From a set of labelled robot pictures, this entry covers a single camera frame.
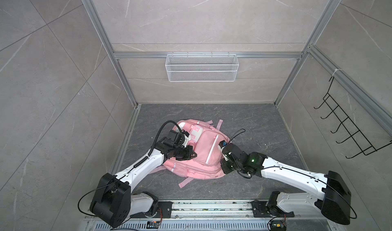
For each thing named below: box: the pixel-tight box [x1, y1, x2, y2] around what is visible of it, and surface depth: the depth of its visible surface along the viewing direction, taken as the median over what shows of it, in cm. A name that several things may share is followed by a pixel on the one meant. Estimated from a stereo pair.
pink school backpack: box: [149, 119, 231, 189], surface depth 82 cm
